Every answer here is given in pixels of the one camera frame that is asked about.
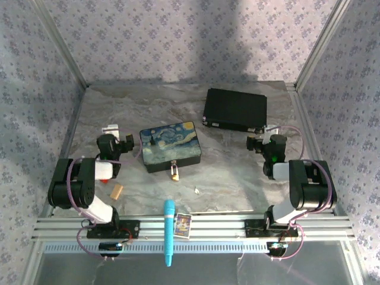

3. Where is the starry night painted box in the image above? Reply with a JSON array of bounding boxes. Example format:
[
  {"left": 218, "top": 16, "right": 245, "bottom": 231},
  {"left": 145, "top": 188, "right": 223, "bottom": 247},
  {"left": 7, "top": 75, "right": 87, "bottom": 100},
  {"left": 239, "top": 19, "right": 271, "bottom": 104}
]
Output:
[{"left": 139, "top": 121, "right": 204, "bottom": 174}]

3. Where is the black hard case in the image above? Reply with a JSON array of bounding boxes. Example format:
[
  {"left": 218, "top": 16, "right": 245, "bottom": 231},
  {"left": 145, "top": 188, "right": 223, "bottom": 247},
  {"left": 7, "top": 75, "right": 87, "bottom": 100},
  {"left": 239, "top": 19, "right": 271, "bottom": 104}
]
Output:
[{"left": 202, "top": 87, "right": 268, "bottom": 133}]

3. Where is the wooden block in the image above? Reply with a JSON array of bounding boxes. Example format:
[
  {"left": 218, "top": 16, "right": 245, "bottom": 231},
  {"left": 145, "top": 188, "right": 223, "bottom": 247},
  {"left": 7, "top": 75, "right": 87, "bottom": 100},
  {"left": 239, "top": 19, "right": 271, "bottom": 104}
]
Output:
[{"left": 109, "top": 183, "right": 124, "bottom": 200}]

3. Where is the cyan marker pen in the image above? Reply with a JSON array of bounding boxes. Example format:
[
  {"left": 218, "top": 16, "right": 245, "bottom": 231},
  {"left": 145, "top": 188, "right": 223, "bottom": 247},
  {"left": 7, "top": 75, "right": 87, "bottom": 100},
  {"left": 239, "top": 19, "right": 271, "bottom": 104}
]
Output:
[{"left": 163, "top": 199, "right": 176, "bottom": 268}]

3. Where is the small picture card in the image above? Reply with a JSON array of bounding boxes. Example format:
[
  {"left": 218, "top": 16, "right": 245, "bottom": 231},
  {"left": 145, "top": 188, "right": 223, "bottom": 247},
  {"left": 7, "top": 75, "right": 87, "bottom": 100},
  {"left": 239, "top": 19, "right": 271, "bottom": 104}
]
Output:
[{"left": 173, "top": 212, "right": 193, "bottom": 239}]

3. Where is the right controller board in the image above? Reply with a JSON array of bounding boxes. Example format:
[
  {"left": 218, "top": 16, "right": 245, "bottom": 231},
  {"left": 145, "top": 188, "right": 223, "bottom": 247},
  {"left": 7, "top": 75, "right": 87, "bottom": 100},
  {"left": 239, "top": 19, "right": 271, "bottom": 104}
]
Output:
[{"left": 266, "top": 241, "right": 289, "bottom": 252}]

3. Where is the controller board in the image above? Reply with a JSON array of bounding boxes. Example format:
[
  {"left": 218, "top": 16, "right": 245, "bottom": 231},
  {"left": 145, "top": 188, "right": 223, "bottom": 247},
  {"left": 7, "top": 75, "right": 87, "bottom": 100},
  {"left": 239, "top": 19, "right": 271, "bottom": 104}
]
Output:
[
  {"left": 266, "top": 241, "right": 289, "bottom": 252},
  {"left": 98, "top": 241, "right": 124, "bottom": 254}
]

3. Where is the left controller board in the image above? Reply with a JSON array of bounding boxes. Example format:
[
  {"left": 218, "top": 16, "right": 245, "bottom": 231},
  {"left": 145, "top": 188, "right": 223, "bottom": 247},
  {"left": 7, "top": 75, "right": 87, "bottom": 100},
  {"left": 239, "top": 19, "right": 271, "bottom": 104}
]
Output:
[{"left": 98, "top": 241, "right": 124, "bottom": 254}]

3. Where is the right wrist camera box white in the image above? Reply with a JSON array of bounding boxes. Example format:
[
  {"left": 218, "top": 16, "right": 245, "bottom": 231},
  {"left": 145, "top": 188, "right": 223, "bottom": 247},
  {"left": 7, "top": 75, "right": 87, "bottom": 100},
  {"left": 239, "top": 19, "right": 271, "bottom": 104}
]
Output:
[{"left": 262, "top": 125, "right": 280, "bottom": 144}]

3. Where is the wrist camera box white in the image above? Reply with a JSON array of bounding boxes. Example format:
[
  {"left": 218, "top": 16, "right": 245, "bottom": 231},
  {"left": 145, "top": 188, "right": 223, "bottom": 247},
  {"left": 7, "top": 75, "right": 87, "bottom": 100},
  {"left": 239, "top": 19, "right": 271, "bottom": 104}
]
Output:
[
  {"left": 262, "top": 125, "right": 280, "bottom": 144},
  {"left": 101, "top": 124, "right": 120, "bottom": 140}
]

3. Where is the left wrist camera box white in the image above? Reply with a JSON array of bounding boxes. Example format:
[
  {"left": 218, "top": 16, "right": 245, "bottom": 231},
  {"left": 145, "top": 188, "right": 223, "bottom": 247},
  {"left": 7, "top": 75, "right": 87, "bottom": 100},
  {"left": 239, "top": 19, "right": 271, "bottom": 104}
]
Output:
[{"left": 101, "top": 124, "right": 120, "bottom": 140}]

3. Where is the aluminium side rail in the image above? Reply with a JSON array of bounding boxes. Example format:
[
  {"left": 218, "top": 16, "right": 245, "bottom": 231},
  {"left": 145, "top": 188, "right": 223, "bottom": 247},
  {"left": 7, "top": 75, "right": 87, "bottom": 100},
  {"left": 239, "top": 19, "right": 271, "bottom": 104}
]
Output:
[
  {"left": 285, "top": 82, "right": 340, "bottom": 215},
  {"left": 40, "top": 85, "right": 90, "bottom": 218}
]

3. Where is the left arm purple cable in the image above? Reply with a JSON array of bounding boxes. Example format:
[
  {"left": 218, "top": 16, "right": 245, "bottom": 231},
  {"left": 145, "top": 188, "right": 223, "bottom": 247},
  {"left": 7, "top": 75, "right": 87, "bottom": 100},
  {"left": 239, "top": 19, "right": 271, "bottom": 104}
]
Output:
[{"left": 67, "top": 127, "right": 143, "bottom": 261}]

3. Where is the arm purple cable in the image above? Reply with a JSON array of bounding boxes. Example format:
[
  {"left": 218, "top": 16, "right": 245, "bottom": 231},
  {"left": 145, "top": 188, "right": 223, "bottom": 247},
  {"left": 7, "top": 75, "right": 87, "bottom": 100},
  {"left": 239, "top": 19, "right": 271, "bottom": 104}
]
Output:
[
  {"left": 67, "top": 127, "right": 143, "bottom": 261},
  {"left": 271, "top": 124, "right": 335, "bottom": 262}
]

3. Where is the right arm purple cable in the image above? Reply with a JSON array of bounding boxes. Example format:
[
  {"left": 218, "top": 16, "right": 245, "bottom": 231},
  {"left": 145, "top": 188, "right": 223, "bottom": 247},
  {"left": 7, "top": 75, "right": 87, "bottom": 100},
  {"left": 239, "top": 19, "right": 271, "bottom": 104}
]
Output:
[{"left": 271, "top": 124, "right": 335, "bottom": 262}]

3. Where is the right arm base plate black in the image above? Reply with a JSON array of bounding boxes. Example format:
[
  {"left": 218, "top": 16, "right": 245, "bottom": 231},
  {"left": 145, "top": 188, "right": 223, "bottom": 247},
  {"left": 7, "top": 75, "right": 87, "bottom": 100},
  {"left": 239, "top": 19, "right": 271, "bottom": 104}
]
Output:
[{"left": 244, "top": 218, "right": 299, "bottom": 239}]

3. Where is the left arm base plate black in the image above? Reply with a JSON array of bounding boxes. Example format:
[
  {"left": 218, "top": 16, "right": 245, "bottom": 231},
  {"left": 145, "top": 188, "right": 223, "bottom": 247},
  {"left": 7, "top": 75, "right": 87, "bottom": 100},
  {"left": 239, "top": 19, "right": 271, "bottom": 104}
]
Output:
[{"left": 86, "top": 220, "right": 141, "bottom": 240}]

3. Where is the aluminium front rail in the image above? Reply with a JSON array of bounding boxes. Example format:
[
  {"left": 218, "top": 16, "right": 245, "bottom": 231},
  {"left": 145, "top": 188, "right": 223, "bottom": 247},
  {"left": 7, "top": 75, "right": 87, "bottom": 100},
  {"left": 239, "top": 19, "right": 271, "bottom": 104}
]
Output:
[{"left": 30, "top": 214, "right": 356, "bottom": 242}]

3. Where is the slotted grey cable duct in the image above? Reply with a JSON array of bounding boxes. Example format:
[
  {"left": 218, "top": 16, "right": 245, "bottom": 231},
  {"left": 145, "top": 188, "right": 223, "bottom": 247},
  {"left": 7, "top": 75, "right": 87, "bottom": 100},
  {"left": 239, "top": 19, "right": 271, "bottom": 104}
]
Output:
[{"left": 43, "top": 240, "right": 268, "bottom": 255}]

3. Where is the aluminium corner post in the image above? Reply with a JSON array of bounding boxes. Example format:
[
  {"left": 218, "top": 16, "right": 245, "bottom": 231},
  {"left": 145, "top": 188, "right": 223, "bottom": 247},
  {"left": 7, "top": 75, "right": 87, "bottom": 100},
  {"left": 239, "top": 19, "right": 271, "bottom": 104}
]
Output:
[
  {"left": 31, "top": 0, "right": 90, "bottom": 88},
  {"left": 295, "top": 0, "right": 353, "bottom": 88}
]

